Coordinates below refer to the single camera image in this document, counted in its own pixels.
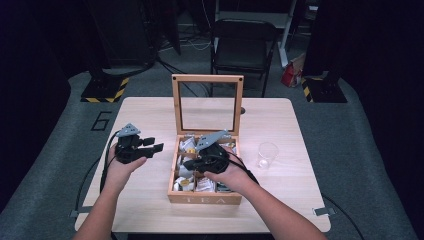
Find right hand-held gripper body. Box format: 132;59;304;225
195;129;231;174

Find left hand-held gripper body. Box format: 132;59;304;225
114;122;156;165

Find pile of tea bags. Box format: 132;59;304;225
172;134;238;194

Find wooden tea box glass lid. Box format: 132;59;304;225
167;73;245;206

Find person's left hand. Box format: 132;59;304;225
105;143;148;194

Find person's right hand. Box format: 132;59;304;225
203;146;258;198

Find clear plastic cup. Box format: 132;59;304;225
257;141;280;170

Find striped black stand base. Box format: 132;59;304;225
300;75;348;104
80;77;130;104

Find grey tape piece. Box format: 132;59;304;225
69;205;94;218
313;207;337;217

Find black folding chair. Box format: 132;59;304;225
209;18;278;98

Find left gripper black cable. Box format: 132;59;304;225
70;130;122;240

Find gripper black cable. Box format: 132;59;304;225
70;130;122;240
226;151;366;240

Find black floor cables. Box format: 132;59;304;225
156;58;211;98

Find white floor cable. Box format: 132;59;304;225
159;38;213;53

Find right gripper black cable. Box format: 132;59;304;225
226;151;366;240

